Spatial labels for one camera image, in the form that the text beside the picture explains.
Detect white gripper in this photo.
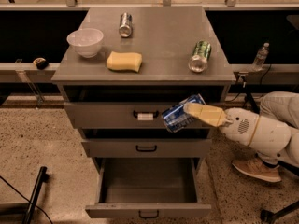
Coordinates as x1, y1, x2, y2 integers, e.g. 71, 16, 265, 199
183, 103, 259, 146

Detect blue pepsi can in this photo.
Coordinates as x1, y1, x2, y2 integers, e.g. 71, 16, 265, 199
162, 94, 206, 133

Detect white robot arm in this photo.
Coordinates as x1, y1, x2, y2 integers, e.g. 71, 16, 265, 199
183, 103, 298, 166

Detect green can lying down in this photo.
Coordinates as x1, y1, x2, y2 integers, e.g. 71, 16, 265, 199
188, 40, 212, 73

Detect grey drawer cabinet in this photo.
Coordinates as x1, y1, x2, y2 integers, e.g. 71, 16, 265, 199
50, 5, 237, 161

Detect grey bottom drawer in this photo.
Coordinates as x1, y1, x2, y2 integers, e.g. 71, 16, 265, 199
86, 158, 211, 219

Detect grey drawer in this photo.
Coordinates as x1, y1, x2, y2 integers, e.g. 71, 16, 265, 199
86, 158, 211, 219
64, 101, 227, 130
81, 139, 212, 158

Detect grey middle drawer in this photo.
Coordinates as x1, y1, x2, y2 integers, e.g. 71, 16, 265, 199
81, 139, 212, 158

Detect silver can lying down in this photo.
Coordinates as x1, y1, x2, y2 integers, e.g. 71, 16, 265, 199
119, 12, 133, 38

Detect grey top drawer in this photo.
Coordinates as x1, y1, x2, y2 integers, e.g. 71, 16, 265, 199
64, 101, 227, 130

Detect tan sneaker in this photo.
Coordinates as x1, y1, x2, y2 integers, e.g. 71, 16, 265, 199
232, 158, 281, 183

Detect person leg beige trousers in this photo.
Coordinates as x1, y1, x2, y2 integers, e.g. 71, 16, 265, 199
260, 91, 299, 128

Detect clear plastic water bottle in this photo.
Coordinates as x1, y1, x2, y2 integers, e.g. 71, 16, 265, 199
252, 42, 269, 72

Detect black chair base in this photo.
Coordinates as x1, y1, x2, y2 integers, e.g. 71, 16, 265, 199
260, 161, 299, 224

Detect yellow sponge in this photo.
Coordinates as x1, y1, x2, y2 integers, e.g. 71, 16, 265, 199
107, 51, 142, 72

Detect white bowl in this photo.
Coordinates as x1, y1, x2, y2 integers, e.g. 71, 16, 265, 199
66, 28, 104, 58

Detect black yellow tape measure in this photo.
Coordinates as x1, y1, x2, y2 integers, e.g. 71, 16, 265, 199
33, 58, 49, 70

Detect black stand leg left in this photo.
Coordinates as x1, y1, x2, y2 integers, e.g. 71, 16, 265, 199
22, 166, 49, 224

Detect black power adapter with cable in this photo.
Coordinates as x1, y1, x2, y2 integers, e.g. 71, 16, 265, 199
232, 64, 272, 114

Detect white label on handle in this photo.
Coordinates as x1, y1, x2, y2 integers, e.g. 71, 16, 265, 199
137, 113, 154, 121

